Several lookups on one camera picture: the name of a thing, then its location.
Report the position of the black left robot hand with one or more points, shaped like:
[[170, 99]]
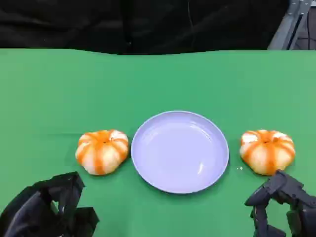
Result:
[[29, 214]]

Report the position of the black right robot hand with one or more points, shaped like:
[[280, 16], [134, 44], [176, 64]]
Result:
[[301, 205]]

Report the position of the orange white toy bread roll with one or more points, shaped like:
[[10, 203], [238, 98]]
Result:
[[102, 154], [267, 154]]

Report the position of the lilac plate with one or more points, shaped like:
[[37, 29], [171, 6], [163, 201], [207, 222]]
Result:
[[177, 153]]

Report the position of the green table cloth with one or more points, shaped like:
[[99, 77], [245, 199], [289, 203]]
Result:
[[158, 84]]

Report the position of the black backdrop curtain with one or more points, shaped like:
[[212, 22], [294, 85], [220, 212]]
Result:
[[98, 22]]

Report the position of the grey metal frame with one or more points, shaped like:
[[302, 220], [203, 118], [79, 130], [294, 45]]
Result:
[[288, 27]]

